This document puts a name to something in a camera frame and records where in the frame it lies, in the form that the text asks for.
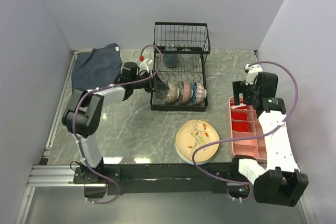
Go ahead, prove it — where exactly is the blue scale pattern bowl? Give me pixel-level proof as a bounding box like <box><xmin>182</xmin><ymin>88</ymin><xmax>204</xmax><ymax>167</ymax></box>
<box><xmin>165</xmin><ymin>82</ymin><xmax>180</xmax><ymax>104</ymax></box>

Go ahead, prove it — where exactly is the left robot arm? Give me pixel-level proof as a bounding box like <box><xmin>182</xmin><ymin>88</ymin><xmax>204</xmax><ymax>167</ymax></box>
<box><xmin>62</xmin><ymin>62</ymin><xmax>170</xmax><ymax>183</ymax></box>

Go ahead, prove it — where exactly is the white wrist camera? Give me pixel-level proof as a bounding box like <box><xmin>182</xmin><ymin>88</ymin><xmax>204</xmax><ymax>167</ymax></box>
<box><xmin>244</xmin><ymin>64</ymin><xmax>263</xmax><ymax>86</ymax></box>
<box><xmin>139</xmin><ymin>56</ymin><xmax>153</xmax><ymax>72</ymax></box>

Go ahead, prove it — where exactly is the blue patterned bowl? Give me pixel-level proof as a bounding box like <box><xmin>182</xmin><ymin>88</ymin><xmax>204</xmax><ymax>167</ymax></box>
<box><xmin>191</xmin><ymin>82</ymin><xmax>207</xmax><ymax>105</ymax></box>

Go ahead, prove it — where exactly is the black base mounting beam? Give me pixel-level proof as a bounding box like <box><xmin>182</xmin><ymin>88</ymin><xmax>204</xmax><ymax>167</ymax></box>
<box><xmin>72</xmin><ymin>163</ymin><xmax>248</xmax><ymax>199</ymax></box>

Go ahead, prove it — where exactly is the red item in tray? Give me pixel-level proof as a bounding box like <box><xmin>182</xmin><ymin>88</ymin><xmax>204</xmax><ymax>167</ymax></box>
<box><xmin>230</xmin><ymin>102</ymin><xmax>247</xmax><ymax>110</ymax></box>

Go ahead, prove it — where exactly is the light blue plate underneath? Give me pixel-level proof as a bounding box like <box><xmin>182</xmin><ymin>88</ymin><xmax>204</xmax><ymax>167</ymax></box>
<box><xmin>174</xmin><ymin>140</ymin><xmax>218</xmax><ymax>166</ymax></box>

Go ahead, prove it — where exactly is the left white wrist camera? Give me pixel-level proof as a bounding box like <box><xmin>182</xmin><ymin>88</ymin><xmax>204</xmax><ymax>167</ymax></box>
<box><xmin>139</xmin><ymin>56</ymin><xmax>153</xmax><ymax>72</ymax></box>

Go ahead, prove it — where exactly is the beige bird pattern plate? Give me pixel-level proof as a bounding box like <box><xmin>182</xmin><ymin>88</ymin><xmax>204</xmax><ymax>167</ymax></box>
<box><xmin>175</xmin><ymin>120</ymin><xmax>219</xmax><ymax>164</ymax></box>

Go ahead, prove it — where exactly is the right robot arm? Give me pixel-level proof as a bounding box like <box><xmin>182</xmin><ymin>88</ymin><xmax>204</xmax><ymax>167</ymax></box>
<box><xmin>230</xmin><ymin>70</ymin><xmax>309</xmax><ymax>207</ymax></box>

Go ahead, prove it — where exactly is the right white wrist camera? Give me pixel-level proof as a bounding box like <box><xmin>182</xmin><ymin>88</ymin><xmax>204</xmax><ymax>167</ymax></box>
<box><xmin>244</xmin><ymin>64</ymin><xmax>263</xmax><ymax>86</ymax></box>

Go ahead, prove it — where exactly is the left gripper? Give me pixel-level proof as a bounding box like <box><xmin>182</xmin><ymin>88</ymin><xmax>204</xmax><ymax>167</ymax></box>
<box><xmin>131</xmin><ymin>69</ymin><xmax>170</xmax><ymax>93</ymax></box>

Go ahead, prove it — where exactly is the dark blue cloth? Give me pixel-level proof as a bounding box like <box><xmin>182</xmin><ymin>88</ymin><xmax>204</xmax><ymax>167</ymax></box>
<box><xmin>71</xmin><ymin>44</ymin><xmax>122</xmax><ymax>91</ymax></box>

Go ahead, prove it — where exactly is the clear glass cup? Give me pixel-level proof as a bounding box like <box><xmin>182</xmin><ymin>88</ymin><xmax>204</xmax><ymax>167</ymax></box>
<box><xmin>180</xmin><ymin>48</ymin><xmax>192</xmax><ymax>61</ymax></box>

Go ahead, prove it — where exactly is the pink compartment tray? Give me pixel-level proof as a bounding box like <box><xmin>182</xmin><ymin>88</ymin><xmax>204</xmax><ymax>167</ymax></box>
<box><xmin>227</xmin><ymin>97</ymin><xmax>267</xmax><ymax>163</ymax></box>

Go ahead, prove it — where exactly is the pink floral leaf-pattern bowl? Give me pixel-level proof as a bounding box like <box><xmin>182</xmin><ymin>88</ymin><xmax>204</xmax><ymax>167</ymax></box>
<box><xmin>178</xmin><ymin>81</ymin><xmax>192</xmax><ymax>104</ymax></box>

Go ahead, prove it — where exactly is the black wire dish rack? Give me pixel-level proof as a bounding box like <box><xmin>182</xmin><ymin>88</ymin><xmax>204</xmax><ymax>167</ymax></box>
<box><xmin>150</xmin><ymin>20</ymin><xmax>211</xmax><ymax>112</ymax></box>

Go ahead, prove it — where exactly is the blue grey ceramic mug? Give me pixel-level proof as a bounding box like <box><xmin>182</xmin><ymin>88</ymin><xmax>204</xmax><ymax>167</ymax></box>
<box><xmin>163</xmin><ymin>44</ymin><xmax>179</xmax><ymax>68</ymax></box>

